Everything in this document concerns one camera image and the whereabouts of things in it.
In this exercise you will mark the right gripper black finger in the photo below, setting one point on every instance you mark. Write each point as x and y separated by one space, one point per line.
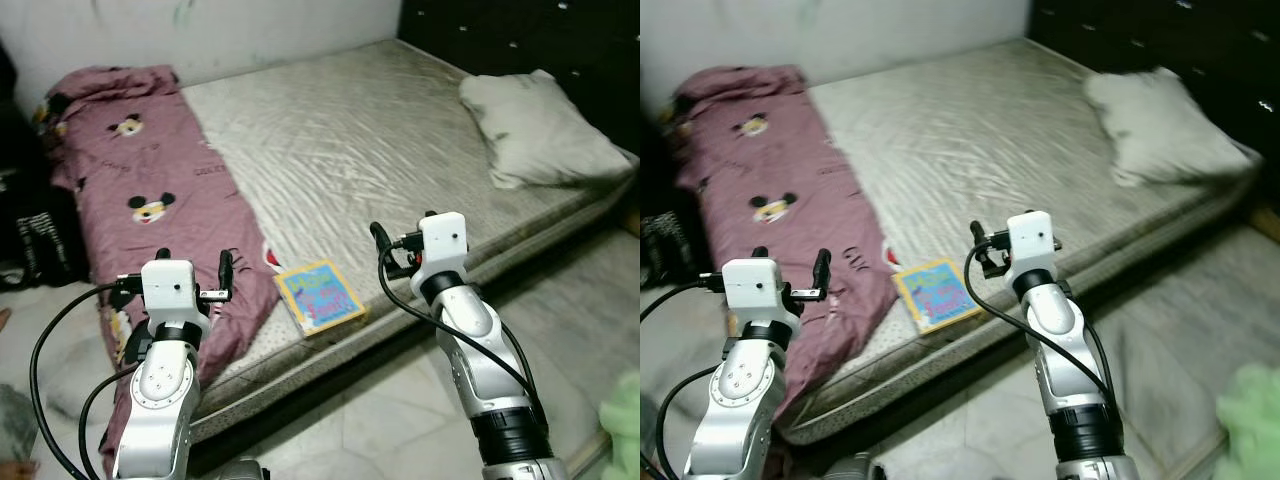
380 238
977 234

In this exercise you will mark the blue yellow children's book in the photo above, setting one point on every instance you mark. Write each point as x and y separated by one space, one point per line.
318 295
935 295

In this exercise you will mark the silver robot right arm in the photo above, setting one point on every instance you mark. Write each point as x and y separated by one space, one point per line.
480 350
1060 350

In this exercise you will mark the grey quilted mattress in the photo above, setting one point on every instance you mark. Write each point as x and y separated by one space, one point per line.
350 150
960 140

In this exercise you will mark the black white lettered bag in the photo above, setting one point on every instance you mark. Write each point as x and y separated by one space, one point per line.
665 250
45 250

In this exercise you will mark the purple cartoon mouse blanket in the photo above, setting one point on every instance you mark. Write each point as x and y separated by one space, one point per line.
150 160
780 160

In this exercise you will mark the silver robot left leg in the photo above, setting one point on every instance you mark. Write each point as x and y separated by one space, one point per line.
855 469
242 470

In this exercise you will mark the cream white pillow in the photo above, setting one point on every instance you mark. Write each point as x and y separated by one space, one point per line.
540 130
1160 130

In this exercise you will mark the light green ruffled dress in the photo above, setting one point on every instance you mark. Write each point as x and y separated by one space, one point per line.
1250 430
625 430

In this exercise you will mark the black tufted headboard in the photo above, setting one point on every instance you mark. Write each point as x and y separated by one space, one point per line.
540 40
1200 40

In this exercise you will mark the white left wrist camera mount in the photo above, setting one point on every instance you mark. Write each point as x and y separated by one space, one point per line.
170 290
755 290

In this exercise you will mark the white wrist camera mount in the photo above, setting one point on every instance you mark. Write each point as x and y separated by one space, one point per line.
1030 240
755 290
170 290
443 245

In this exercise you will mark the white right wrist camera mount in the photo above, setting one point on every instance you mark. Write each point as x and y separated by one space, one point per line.
1030 240
443 245

